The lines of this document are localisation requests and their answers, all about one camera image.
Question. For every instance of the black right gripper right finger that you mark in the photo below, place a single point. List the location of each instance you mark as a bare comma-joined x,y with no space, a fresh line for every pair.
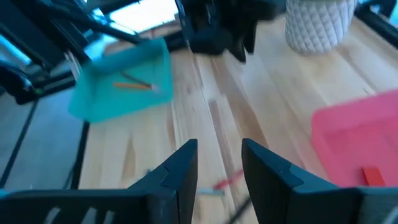
272,186

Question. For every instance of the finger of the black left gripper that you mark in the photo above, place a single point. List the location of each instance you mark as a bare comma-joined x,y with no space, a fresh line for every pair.
251,37
239,51

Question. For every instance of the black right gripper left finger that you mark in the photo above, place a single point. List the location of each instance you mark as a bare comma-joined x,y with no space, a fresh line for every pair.
175,180

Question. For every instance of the grey crayon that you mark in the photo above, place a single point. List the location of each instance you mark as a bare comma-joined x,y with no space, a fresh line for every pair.
211,192

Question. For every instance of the black pen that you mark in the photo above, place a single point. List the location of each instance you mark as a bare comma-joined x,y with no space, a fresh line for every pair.
239,211

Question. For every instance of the red crayon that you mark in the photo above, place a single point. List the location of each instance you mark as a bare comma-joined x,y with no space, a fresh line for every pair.
227,182

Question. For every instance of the black pencil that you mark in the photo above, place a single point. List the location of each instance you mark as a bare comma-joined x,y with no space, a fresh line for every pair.
136,80

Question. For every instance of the orange pencil with pink eraser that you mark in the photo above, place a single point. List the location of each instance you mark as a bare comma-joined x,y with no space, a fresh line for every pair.
133,86

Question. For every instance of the red eraser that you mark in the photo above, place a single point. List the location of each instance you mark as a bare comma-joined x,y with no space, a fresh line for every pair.
373,177

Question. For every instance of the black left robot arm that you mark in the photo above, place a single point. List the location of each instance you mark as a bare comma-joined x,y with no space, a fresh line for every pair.
217,9

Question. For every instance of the succulent in white geometric pot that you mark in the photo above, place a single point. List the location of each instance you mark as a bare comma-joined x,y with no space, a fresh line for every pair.
317,25

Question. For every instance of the pink translucent plastic bin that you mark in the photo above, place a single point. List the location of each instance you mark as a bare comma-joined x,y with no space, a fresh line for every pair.
348,140

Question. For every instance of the green translucent plastic bin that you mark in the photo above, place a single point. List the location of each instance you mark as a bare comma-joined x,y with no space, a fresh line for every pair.
124,102

